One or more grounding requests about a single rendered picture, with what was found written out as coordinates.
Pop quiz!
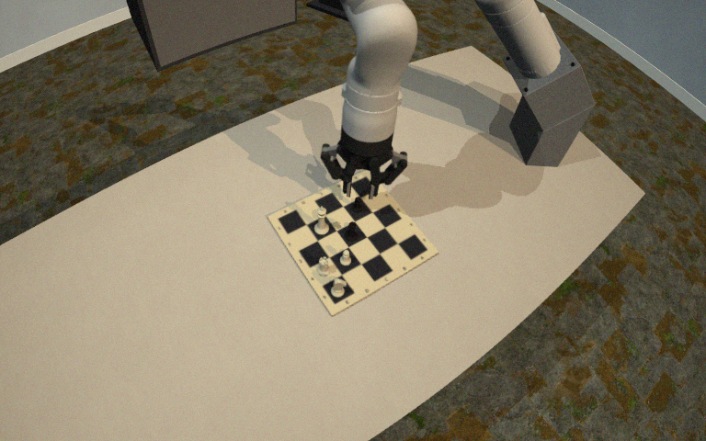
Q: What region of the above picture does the white knight chess piece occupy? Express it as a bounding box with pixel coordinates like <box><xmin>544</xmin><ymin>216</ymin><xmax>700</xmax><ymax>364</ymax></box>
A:
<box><xmin>331</xmin><ymin>278</ymin><xmax>347</xmax><ymax>298</ymax></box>

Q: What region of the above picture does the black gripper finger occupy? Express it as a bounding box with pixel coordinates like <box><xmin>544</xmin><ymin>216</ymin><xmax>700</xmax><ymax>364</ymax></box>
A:
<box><xmin>369</xmin><ymin>151</ymin><xmax>407</xmax><ymax>199</ymax></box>
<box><xmin>321</xmin><ymin>143</ymin><xmax>359</xmax><ymax>198</ymax></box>

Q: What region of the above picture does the white rook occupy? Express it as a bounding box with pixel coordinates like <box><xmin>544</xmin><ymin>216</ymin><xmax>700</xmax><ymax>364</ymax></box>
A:
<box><xmin>317</xmin><ymin>257</ymin><xmax>330</xmax><ymax>277</ymax></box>

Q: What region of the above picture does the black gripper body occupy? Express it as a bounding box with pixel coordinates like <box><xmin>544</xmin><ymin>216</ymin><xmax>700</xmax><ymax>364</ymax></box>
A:
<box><xmin>336</xmin><ymin>125</ymin><xmax>393</xmax><ymax>171</ymax></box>

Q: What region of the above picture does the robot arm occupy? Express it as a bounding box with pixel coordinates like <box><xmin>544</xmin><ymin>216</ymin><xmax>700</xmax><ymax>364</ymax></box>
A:
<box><xmin>340</xmin><ymin>0</ymin><xmax>561</xmax><ymax>142</ymax></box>

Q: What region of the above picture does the white pawn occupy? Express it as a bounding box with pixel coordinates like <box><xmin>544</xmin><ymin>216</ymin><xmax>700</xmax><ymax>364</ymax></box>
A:
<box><xmin>340</xmin><ymin>250</ymin><xmax>351</xmax><ymax>266</ymax></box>

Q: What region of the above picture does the black and cream chessboard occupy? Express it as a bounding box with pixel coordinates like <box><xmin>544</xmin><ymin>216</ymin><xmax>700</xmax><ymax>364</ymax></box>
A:
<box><xmin>268</xmin><ymin>170</ymin><xmax>438</xmax><ymax>316</ymax></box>

